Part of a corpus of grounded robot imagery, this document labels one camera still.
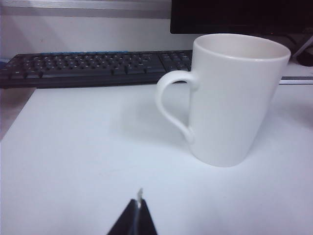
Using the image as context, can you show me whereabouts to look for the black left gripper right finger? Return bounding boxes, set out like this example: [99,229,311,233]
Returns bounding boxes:
[136,188,158,235]

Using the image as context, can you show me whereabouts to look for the black computer keyboard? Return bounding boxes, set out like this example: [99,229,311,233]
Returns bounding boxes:
[0,50,194,89]

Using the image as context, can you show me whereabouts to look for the silver white monitor stand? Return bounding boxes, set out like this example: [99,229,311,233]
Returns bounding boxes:
[281,36,313,85]

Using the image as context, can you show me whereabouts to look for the white ceramic mug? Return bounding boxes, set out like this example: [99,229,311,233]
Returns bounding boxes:
[156,33,291,168]

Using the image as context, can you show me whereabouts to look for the black power adapter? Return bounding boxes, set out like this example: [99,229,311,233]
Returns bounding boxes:
[297,51,313,67]

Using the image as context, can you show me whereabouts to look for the black AOC monitor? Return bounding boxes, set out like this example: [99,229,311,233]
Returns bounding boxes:
[170,0,313,35]

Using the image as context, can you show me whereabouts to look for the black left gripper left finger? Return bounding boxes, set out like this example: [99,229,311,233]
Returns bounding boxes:
[107,199,139,235]

